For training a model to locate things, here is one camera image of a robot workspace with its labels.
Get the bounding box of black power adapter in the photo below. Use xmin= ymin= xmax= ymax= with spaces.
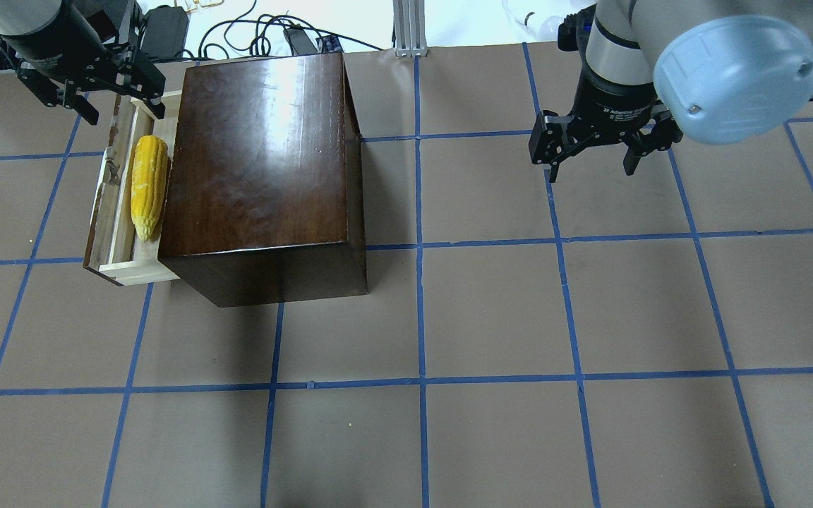
xmin=140 ymin=6 xmax=189 ymax=60

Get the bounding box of aluminium frame post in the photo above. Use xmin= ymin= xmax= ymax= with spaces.
xmin=392 ymin=0 xmax=428 ymax=58

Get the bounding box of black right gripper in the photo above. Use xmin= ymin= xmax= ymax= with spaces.
xmin=528 ymin=14 xmax=685 ymax=184

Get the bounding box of yellow corn cob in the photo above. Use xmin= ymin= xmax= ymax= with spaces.
xmin=131 ymin=135 xmax=170 ymax=241

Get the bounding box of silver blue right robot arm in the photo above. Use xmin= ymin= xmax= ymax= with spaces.
xmin=529 ymin=1 xmax=813 ymax=182

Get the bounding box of wooden drawer with white handle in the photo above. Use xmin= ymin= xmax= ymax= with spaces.
xmin=83 ymin=91 xmax=183 ymax=286

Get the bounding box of dark brown wooden box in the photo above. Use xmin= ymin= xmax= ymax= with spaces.
xmin=157 ymin=54 xmax=368 ymax=308

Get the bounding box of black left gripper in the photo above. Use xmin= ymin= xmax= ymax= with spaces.
xmin=0 ymin=1 xmax=167 ymax=126

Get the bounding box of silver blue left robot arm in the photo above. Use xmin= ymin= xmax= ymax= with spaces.
xmin=0 ymin=1 xmax=167 ymax=125

